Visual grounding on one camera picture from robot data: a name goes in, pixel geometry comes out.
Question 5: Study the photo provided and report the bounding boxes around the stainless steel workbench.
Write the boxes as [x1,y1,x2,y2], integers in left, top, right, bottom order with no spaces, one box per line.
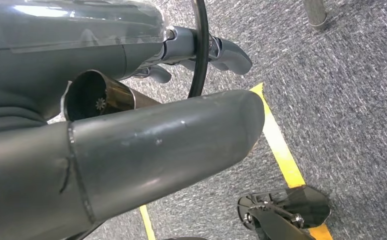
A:
[302,0,329,32]

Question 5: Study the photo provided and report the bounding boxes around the thick black sensor cable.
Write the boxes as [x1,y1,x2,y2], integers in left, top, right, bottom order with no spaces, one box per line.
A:
[187,0,211,99]

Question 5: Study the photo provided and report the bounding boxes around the metal cylinder with label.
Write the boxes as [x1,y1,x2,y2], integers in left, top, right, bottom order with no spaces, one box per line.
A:
[60,69,163,122]

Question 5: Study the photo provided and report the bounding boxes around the black robot foot plate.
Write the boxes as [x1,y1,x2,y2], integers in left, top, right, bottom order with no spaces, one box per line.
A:
[237,185,332,240]

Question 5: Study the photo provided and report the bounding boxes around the yellow floor tape square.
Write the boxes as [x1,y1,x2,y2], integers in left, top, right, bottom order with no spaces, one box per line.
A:
[138,82,334,240]

